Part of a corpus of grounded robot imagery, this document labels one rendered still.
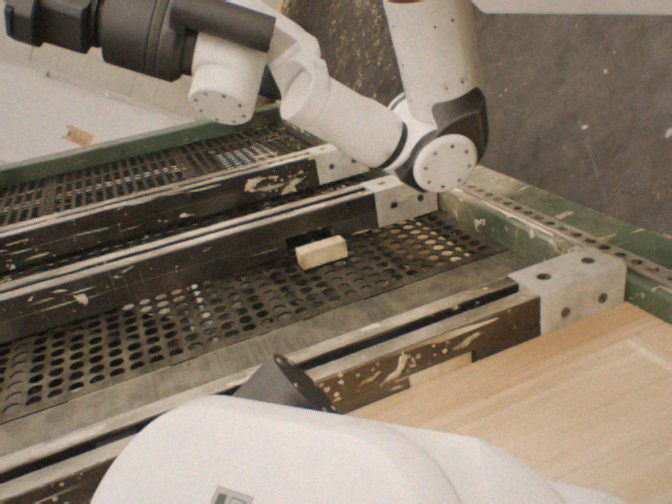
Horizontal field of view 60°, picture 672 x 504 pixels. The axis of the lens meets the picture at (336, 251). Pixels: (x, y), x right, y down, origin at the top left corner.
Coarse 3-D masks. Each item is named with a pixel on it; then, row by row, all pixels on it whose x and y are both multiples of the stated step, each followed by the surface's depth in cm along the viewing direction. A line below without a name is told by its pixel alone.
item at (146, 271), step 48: (336, 192) 105; (384, 192) 103; (192, 240) 95; (240, 240) 96; (288, 240) 103; (0, 288) 89; (48, 288) 87; (96, 288) 90; (144, 288) 93; (0, 336) 87
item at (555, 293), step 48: (480, 288) 69; (528, 288) 67; (576, 288) 67; (624, 288) 70; (384, 336) 64; (432, 336) 61; (480, 336) 64; (528, 336) 67; (240, 384) 59; (336, 384) 59; (384, 384) 61; (96, 432) 55; (0, 480) 53; (48, 480) 51; (96, 480) 52
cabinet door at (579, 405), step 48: (576, 336) 66; (624, 336) 65; (432, 384) 63; (480, 384) 61; (528, 384) 61; (576, 384) 60; (624, 384) 59; (480, 432) 56; (528, 432) 55; (576, 432) 54; (624, 432) 53; (576, 480) 49; (624, 480) 49
